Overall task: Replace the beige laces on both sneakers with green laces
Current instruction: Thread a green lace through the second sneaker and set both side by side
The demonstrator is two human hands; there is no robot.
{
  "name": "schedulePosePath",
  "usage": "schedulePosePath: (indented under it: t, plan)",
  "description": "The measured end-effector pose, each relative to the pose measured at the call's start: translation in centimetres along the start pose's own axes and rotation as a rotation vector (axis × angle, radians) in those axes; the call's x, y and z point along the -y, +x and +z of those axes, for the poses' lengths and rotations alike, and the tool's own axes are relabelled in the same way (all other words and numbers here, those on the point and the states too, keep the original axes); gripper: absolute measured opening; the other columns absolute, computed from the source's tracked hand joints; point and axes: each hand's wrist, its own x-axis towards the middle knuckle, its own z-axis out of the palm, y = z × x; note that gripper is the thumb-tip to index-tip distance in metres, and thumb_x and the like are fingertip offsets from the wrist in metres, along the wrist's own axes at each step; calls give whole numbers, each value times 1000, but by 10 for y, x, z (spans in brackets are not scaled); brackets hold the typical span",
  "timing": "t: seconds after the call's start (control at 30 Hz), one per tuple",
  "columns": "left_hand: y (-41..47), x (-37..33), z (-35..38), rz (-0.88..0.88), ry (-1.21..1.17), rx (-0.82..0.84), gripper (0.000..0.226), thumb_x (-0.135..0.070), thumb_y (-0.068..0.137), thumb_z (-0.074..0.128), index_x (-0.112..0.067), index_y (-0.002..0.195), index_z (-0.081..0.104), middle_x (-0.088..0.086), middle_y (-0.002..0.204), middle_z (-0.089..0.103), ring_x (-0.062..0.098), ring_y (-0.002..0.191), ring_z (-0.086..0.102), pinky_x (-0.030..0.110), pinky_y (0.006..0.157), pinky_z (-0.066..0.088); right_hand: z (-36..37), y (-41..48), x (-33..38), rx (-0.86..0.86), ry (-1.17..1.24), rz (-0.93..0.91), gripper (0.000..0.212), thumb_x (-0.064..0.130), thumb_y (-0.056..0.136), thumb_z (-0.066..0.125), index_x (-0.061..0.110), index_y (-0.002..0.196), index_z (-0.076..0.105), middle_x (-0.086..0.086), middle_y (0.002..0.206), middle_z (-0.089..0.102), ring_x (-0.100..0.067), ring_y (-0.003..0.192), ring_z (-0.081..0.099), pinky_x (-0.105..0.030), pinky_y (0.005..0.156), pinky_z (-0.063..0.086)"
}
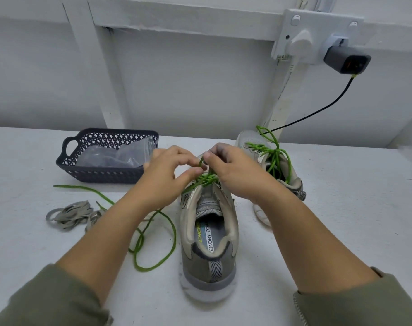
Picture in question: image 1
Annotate person's left hand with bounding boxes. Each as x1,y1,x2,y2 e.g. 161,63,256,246
128,146,206,215

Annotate white wall socket plate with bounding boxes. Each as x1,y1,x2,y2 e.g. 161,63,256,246
272,9,364,64

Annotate person's right hand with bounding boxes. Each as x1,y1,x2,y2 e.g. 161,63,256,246
202,142,288,204

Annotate white cable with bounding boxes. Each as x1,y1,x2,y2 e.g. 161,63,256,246
262,59,298,129

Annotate person's left forearm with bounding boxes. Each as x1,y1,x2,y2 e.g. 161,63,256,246
0,200,153,326

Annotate dark plastic lattice basket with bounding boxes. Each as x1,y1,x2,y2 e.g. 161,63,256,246
56,128,160,184

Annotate black cable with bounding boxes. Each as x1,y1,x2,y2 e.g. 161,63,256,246
268,74,356,133

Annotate beige shoelace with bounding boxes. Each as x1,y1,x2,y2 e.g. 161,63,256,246
86,209,104,231
46,201,97,232

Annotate gray charger adapter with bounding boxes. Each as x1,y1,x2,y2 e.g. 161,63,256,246
323,44,372,75

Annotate green shoelace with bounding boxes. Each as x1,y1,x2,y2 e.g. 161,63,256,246
53,156,222,273
245,125,293,185

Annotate person's right forearm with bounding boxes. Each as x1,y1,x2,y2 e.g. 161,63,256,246
260,188,412,326

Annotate gray sneaker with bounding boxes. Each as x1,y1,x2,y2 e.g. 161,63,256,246
236,129,307,228
179,174,240,303

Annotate clear plastic bag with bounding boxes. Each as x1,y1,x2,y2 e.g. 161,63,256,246
76,138,157,168

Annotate white plug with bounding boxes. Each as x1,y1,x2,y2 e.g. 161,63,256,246
289,29,315,60

